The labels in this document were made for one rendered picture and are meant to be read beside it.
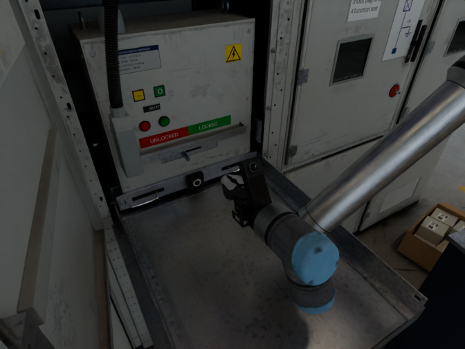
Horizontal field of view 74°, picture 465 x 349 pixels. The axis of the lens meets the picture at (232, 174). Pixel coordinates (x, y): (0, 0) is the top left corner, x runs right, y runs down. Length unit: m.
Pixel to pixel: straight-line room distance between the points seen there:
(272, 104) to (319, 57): 0.22
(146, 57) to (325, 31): 0.57
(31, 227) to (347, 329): 0.70
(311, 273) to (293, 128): 0.71
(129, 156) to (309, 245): 0.52
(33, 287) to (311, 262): 0.42
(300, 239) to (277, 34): 0.66
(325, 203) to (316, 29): 0.59
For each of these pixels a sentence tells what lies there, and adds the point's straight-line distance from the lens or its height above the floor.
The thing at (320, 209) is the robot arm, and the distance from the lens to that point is 0.74.
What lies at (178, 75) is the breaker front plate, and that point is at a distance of 0.94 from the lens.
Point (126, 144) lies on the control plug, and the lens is 0.85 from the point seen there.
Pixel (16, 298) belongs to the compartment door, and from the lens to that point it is 0.47.
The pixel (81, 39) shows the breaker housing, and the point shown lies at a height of 1.39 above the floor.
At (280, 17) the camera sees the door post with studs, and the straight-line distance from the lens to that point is 1.02.
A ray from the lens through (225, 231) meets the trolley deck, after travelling 0.99.
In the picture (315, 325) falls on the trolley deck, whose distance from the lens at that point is 0.85.
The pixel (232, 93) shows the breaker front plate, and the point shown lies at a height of 1.18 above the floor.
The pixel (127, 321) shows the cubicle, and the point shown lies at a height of 0.29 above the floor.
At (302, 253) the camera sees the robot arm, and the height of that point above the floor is 1.14.
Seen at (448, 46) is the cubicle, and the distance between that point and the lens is 1.78.
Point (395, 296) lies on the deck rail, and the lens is 0.95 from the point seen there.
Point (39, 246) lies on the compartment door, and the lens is 0.52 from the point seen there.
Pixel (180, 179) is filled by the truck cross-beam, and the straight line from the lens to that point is 1.10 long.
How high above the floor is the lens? 1.58
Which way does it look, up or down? 37 degrees down
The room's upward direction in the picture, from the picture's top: straight up
